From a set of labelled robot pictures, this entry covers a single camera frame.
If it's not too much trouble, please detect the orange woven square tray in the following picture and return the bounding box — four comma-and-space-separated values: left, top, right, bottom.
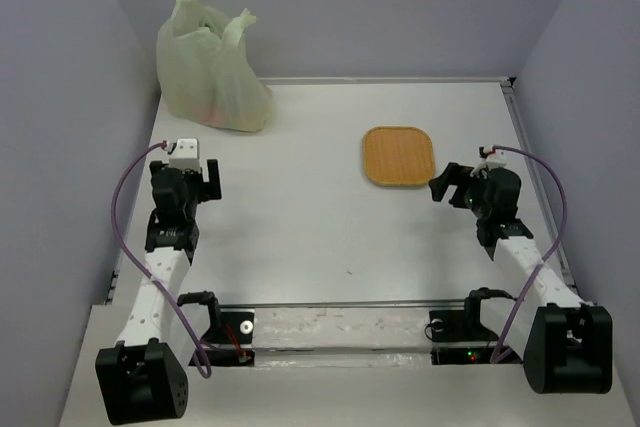
362, 126, 436, 188

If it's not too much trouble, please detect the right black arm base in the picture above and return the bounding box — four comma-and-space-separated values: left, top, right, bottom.
424, 287, 515, 366

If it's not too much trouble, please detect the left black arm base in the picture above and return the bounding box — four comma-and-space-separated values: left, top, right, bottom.
177, 291, 255, 367

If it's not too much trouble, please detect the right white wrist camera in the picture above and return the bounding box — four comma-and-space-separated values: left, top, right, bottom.
478, 145, 507, 170

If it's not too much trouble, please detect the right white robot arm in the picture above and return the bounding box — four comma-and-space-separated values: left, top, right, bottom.
429, 163, 613, 394

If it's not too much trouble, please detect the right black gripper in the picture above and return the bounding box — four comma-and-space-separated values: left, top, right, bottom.
427, 162, 490, 219

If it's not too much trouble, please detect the translucent green plastic bag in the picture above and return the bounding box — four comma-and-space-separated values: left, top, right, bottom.
156, 0, 275, 133

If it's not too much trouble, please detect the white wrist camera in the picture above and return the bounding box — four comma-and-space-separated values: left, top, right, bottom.
478, 145, 507, 170
168, 138, 201, 172

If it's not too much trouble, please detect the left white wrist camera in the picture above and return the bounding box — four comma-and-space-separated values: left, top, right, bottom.
168, 138, 201, 172

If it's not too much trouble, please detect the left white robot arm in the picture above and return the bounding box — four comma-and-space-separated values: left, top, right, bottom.
95, 159, 222, 426

